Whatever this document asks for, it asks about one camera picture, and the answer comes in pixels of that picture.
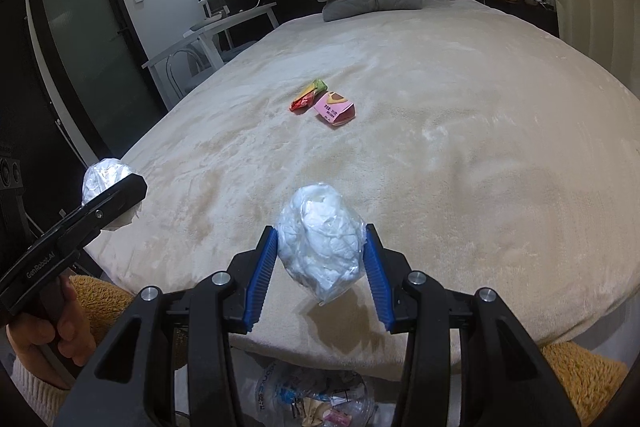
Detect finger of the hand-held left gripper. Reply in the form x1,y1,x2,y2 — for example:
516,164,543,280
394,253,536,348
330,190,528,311
80,173,148,233

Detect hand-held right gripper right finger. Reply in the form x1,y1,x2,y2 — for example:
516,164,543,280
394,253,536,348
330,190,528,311
364,223,583,427

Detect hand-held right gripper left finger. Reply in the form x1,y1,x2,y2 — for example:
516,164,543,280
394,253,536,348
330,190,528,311
52,227,278,427

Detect small clear plastic bag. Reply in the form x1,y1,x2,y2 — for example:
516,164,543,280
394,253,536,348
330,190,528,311
81,158,143,230

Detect large clear plastic bag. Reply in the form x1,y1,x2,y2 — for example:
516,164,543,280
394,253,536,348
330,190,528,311
276,183,365,306

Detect clear plastic trash bag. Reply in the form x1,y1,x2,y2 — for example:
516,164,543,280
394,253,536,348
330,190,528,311
255,359,379,427

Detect pink paper box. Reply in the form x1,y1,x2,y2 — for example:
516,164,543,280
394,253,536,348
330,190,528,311
314,90,357,128

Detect person's left forearm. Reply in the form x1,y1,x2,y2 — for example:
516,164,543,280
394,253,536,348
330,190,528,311
9,353,76,427

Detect person's left hand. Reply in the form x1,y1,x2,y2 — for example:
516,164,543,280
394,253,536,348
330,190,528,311
5,274,97,390

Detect mustard plush cloth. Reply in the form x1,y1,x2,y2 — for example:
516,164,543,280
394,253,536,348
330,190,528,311
540,341,629,426
65,274,137,358

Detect chair with grey cushion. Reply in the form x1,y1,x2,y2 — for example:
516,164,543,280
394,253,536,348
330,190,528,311
165,42,251,95

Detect beige plush blanket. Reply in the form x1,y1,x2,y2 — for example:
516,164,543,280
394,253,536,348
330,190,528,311
82,0,640,375

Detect dark frosted glass door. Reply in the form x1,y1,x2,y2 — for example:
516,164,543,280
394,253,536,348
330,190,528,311
25,0,168,162

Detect red green snack wrapper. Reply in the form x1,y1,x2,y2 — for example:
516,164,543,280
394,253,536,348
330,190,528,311
289,78,328,112

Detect white metal chair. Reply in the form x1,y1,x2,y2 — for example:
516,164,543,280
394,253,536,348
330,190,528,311
197,0,232,28

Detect white table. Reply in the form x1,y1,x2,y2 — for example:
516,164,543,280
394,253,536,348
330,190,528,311
141,2,278,108

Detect grey pillow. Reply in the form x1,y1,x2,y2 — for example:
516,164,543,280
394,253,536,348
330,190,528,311
321,0,424,22

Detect black bedside table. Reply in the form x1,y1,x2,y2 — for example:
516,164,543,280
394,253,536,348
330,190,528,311
492,0,559,38

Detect cream curtains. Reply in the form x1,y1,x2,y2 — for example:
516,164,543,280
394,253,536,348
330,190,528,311
537,0,640,100

